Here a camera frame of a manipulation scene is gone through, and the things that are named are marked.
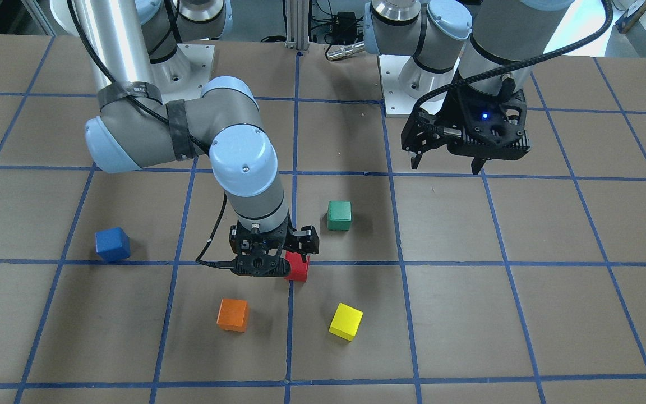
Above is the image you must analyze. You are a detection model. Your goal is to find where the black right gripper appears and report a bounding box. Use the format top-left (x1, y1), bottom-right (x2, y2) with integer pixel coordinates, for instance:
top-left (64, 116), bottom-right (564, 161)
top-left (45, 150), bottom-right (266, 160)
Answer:
top-left (229, 217), bottom-right (320, 263)

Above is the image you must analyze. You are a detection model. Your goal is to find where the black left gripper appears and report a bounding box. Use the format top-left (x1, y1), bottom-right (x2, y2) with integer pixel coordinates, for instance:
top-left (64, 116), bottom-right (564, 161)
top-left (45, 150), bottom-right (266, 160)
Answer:
top-left (402, 84), bottom-right (491, 176)

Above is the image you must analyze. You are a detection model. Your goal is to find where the red wooden block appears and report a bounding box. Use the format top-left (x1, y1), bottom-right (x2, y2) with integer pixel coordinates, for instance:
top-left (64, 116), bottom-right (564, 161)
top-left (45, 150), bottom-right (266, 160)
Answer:
top-left (284, 251), bottom-right (310, 282)

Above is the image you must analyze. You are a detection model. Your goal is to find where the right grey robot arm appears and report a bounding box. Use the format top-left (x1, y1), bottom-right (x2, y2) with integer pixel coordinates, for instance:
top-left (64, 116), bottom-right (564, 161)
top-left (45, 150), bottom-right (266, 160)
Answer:
top-left (56, 1), bottom-right (320, 271)

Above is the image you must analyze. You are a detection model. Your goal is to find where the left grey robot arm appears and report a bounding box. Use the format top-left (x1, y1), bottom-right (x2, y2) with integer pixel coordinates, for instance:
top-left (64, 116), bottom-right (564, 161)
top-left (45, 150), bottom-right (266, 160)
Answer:
top-left (363, 1), bottom-right (571, 174)

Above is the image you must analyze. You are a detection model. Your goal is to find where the green wooden block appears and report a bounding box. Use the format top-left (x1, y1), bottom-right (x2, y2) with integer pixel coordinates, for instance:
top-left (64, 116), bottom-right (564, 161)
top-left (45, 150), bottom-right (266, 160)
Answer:
top-left (326, 200), bottom-right (352, 232)

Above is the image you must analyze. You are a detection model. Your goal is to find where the yellow wooden block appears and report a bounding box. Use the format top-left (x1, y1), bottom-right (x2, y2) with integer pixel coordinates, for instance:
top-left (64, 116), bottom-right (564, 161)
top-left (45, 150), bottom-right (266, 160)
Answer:
top-left (329, 302), bottom-right (363, 342)

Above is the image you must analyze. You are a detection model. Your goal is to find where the orange wooden block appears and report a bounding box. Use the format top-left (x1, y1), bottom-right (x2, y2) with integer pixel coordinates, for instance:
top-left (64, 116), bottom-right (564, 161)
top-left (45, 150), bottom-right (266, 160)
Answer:
top-left (217, 297), bottom-right (250, 333)

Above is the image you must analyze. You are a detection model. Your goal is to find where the blue wooden block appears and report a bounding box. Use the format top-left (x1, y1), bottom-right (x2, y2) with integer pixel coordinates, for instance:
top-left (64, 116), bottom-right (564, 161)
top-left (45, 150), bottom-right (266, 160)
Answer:
top-left (95, 227), bottom-right (131, 263)

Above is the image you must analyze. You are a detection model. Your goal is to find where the silver metal cylinder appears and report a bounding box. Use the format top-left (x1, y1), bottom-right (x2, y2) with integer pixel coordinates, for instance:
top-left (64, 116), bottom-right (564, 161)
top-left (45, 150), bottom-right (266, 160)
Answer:
top-left (325, 41), bottom-right (366, 61)

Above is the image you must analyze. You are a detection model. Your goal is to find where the black electronics box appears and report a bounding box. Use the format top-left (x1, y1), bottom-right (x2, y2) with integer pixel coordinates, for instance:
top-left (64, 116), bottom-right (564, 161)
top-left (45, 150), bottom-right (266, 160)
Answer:
top-left (330, 11), bottom-right (358, 44)

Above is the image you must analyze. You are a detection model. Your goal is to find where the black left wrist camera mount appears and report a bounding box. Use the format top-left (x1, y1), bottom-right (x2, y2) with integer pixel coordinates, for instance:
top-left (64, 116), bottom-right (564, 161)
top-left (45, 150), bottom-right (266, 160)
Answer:
top-left (438, 86), bottom-right (531, 160)

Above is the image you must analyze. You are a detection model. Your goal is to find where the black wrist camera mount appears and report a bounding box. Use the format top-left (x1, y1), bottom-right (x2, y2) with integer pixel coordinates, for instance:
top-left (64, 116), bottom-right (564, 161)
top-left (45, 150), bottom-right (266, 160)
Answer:
top-left (438, 86), bottom-right (531, 160)
top-left (195, 241), bottom-right (290, 278)

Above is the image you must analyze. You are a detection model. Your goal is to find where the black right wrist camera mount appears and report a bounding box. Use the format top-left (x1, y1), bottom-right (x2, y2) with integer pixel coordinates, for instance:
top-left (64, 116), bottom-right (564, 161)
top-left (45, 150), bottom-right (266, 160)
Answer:
top-left (195, 241), bottom-right (290, 278)

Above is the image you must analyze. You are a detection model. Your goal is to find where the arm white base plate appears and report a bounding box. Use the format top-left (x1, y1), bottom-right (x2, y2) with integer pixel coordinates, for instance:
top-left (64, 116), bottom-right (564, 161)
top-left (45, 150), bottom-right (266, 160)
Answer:
top-left (151, 44), bottom-right (215, 103)
top-left (379, 56), bottom-right (469, 119)

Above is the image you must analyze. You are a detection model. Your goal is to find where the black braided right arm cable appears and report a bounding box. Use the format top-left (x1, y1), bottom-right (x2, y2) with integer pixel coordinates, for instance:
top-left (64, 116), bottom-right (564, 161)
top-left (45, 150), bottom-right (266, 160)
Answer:
top-left (67, 0), bottom-right (228, 267)

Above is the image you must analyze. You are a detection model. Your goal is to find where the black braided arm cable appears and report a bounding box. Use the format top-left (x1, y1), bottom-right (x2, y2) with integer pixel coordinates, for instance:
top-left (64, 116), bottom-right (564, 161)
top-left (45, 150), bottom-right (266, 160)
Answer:
top-left (67, 0), bottom-right (228, 267)
top-left (413, 0), bottom-right (614, 116)

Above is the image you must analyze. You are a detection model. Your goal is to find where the aluminium frame post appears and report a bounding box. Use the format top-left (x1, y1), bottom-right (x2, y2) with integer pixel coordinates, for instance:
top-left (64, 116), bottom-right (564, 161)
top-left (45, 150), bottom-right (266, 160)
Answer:
top-left (284, 1), bottom-right (311, 54)

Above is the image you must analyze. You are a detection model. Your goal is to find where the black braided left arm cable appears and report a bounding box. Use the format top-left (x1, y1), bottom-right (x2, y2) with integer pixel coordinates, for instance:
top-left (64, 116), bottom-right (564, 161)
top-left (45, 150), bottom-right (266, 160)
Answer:
top-left (413, 0), bottom-right (614, 116)

